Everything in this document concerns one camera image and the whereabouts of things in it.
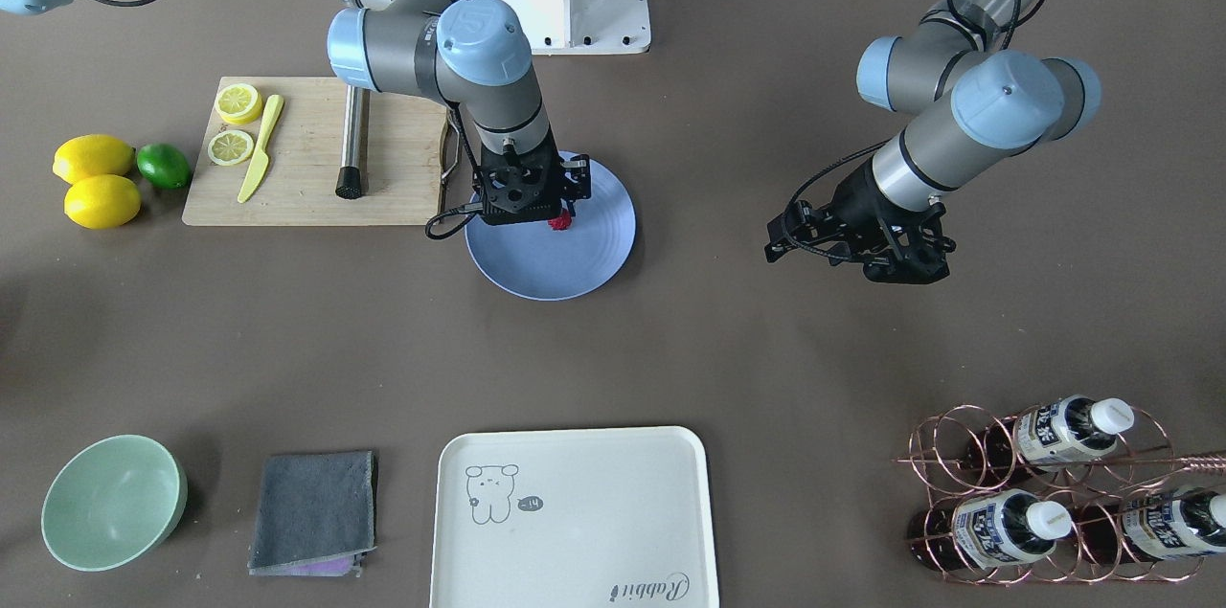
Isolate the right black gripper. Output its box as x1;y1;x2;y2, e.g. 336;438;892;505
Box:
479;137;591;207

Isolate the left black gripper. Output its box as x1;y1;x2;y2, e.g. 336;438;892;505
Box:
763;161;897;264

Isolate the red strawberry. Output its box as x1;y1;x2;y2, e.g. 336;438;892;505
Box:
547;210;574;232

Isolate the blue plate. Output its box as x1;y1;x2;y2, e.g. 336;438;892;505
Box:
465;158;638;300

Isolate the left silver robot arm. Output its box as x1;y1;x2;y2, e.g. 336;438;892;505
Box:
763;0;1102;284

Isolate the dark drink bottle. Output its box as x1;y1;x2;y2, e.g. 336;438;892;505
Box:
965;393;1135;485
1076;485;1225;565
906;487;1074;572

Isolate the yellow plastic knife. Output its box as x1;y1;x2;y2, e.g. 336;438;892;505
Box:
237;94;284;203

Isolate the wooden cutting board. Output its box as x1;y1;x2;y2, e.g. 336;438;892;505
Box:
181;77;447;227

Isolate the lemon slice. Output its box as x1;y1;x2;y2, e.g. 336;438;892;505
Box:
215;81;264;126
206;129;257;167

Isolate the cream rabbit tray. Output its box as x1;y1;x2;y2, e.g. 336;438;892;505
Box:
429;427;721;607

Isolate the green lime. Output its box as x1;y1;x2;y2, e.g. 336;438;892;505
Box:
135;143;192;190

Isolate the grey folded cloth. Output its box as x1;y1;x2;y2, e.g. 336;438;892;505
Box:
248;450;376;577

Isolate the yellow lemon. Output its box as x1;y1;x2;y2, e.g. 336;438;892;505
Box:
64;173;142;229
51;134;135;185

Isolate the green bowl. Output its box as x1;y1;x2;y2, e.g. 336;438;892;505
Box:
40;435;188;572

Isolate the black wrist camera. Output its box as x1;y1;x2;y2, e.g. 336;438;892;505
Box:
478;158;563;227

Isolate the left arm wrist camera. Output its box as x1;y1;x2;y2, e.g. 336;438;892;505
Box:
863;201;956;284

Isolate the copper wire bottle rack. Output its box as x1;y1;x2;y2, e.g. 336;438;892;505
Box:
897;405;1224;587

